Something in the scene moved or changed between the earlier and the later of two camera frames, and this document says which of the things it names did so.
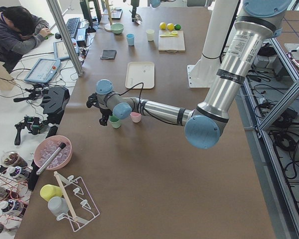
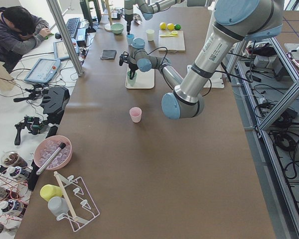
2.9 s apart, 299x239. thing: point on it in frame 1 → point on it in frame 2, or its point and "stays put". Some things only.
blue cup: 130,39 stays put
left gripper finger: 103,121 → 132,73
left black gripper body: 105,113 → 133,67
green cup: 114,121 → 131,81
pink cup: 136,117 stays put
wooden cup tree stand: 107,26 stays put
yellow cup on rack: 49,191 stays put
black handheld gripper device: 33,124 stays put
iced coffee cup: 12,159 stays put
